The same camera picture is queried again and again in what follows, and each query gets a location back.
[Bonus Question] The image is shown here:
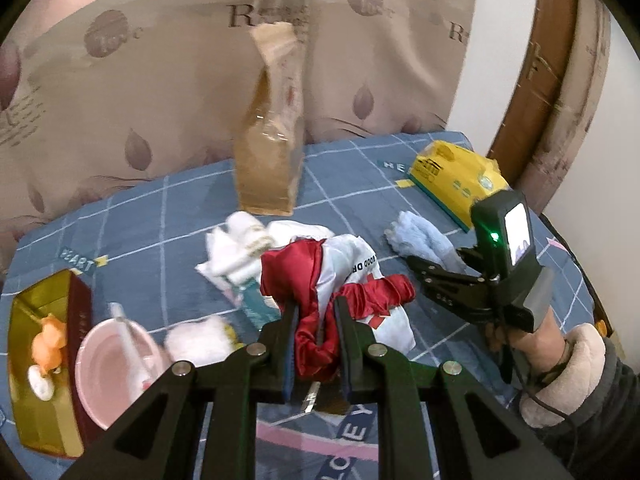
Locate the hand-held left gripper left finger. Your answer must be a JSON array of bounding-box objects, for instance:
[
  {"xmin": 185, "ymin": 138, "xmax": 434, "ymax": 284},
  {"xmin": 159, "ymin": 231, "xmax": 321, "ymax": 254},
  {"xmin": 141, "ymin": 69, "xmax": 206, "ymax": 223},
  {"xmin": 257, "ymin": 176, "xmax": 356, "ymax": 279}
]
[{"xmin": 60, "ymin": 302, "xmax": 303, "ymax": 480}]

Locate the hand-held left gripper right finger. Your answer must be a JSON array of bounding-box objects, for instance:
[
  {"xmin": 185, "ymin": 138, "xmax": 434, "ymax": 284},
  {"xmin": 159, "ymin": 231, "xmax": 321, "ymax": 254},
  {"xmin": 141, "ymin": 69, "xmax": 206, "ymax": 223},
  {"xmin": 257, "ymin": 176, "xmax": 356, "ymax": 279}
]
[{"xmin": 332, "ymin": 296, "xmax": 577, "ymax": 480}]

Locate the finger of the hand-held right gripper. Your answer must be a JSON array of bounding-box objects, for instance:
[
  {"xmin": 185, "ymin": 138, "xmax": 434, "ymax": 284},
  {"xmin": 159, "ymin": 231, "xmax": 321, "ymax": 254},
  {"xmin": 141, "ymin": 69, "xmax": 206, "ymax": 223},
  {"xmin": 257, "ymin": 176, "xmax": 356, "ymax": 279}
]
[
  {"xmin": 457, "ymin": 246, "xmax": 496, "ymax": 281},
  {"xmin": 405, "ymin": 254, "xmax": 501, "ymax": 330}
]

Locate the light blue fluffy cloth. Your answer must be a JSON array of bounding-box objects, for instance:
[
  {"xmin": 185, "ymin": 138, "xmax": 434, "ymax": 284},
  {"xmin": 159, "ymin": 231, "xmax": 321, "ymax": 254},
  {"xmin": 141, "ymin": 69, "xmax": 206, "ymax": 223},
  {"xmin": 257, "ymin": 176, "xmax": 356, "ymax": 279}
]
[{"xmin": 384, "ymin": 210, "xmax": 468, "ymax": 273}]

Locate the white and green wipes packet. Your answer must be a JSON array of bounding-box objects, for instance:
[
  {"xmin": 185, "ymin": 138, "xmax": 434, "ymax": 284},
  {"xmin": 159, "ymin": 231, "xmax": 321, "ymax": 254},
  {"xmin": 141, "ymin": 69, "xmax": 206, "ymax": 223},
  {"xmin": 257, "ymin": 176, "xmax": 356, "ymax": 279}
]
[{"xmin": 231, "ymin": 282, "xmax": 283, "ymax": 331}]

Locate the red and white satin cloth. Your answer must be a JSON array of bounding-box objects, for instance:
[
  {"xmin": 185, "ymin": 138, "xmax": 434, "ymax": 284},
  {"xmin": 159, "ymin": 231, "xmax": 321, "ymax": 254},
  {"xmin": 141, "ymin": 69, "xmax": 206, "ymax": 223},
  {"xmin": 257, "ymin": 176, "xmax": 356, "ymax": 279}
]
[{"xmin": 260, "ymin": 232, "xmax": 418, "ymax": 381}]

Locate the person's right forearm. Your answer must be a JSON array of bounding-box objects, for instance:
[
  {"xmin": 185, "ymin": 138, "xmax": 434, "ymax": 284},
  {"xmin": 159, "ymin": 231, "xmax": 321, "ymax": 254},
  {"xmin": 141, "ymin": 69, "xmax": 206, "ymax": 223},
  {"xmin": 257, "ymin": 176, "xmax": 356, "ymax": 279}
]
[{"xmin": 517, "ymin": 321, "xmax": 640, "ymax": 480}]

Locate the person's right hand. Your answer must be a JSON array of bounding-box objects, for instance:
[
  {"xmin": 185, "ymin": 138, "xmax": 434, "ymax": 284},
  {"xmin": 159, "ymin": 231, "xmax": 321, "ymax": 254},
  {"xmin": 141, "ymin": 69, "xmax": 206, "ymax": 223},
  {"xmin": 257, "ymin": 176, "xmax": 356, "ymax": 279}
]
[{"xmin": 484, "ymin": 305, "xmax": 570, "ymax": 386}]

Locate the yellow tissue pack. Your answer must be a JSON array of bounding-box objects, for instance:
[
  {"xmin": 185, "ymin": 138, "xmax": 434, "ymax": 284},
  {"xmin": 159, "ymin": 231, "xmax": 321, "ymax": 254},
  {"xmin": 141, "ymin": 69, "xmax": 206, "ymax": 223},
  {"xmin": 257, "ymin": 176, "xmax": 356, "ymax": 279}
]
[{"xmin": 409, "ymin": 140, "xmax": 511, "ymax": 233}]

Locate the white folded cloth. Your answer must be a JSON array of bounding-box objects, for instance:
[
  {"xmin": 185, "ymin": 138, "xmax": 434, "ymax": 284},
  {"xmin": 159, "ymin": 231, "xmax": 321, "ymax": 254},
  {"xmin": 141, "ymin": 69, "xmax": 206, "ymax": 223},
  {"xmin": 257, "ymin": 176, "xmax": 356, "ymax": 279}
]
[{"xmin": 195, "ymin": 211, "xmax": 333, "ymax": 306}]

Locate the white spoon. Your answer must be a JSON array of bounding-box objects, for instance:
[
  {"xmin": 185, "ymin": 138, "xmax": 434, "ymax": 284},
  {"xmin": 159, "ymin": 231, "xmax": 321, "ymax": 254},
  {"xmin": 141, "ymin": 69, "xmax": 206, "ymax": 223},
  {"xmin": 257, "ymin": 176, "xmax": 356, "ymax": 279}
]
[{"xmin": 108, "ymin": 302, "xmax": 153, "ymax": 386}]

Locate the blue checked bed sheet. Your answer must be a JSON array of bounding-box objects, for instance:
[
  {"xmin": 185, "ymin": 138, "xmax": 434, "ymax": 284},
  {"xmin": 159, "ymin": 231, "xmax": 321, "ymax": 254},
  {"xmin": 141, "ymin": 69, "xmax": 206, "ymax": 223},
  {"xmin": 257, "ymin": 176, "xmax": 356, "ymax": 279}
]
[{"xmin": 0, "ymin": 130, "xmax": 623, "ymax": 480}]

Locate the brown wooden door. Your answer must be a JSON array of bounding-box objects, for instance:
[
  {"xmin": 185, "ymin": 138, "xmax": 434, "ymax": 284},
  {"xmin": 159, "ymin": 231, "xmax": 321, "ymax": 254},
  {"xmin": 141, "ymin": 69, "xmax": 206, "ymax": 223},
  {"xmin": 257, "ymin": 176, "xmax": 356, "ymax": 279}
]
[{"xmin": 486, "ymin": 0, "xmax": 613, "ymax": 217}]

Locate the pink bowl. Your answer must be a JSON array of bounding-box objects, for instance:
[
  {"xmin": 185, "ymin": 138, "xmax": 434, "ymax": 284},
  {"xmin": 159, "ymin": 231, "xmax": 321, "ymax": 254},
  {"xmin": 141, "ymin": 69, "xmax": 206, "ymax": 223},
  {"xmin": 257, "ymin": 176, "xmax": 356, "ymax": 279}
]
[{"xmin": 75, "ymin": 321, "xmax": 171, "ymax": 431}]

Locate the brown kraft snack bag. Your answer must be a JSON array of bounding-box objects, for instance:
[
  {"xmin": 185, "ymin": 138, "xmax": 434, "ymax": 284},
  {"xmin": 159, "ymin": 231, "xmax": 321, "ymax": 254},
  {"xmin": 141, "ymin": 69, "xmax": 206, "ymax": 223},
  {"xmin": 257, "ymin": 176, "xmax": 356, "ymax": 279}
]
[{"xmin": 234, "ymin": 22, "xmax": 307, "ymax": 217}]

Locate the red and gold box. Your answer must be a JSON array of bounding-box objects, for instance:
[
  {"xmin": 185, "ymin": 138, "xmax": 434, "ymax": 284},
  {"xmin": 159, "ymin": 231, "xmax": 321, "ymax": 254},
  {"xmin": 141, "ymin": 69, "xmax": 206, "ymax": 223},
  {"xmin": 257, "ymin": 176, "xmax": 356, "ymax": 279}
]
[{"xmin": 6, "ymin": 269, "xmax": 97, "ymax": 459}]

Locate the orange toy figure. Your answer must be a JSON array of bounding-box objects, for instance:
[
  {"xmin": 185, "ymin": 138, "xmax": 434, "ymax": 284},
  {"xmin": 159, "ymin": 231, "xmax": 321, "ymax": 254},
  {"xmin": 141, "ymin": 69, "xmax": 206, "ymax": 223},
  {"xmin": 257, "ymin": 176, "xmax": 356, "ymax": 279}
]
[{"xmin": 31, "ymin": 314, "xmax": 68, "ymax": 377}]

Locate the small white round item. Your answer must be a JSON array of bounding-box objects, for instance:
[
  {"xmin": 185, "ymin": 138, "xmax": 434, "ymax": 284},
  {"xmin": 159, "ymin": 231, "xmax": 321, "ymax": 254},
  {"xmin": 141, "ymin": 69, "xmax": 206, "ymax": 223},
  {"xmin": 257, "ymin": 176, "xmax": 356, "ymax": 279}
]
[{"xmin": 27, "ymin": 365, "xmax": 56, "ymax": 402}]

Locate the beige leaf print curtain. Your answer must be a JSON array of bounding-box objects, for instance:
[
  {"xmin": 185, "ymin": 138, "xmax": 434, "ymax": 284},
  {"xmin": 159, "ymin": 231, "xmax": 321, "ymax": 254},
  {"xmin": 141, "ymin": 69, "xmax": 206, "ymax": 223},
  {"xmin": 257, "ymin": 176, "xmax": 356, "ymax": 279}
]
[{"xmin": 0, "ymin": 0, "xmax": 482, "ymax": 246}]

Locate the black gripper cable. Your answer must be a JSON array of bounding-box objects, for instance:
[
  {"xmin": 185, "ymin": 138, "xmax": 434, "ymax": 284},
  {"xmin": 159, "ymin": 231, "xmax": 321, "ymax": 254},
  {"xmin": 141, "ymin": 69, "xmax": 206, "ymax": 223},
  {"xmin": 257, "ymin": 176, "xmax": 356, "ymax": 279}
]
[{"xmin": 507, "ymin": 340, "xmax": 581, "ymax": 466}]

